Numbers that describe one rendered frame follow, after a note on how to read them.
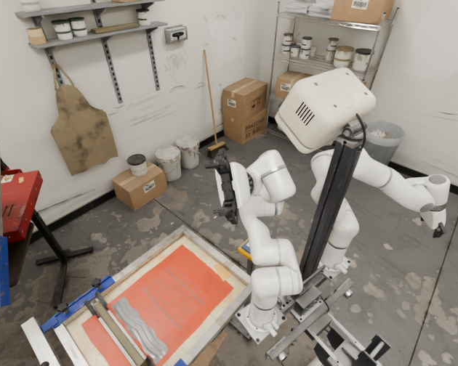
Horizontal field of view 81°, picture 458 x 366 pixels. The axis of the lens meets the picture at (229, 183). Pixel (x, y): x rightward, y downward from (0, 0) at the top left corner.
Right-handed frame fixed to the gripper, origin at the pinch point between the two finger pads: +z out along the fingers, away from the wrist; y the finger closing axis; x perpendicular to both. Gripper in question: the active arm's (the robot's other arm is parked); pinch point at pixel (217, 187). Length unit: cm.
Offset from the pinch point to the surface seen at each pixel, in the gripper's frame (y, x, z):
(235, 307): 56, 29, -70
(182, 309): 54, 53, -64
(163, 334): 60, 59, -54
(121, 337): 53, 68, -39
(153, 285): 43, 71, -68
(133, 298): 46, 78, -60
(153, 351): 64, 60, -47
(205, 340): 63, 39, -55
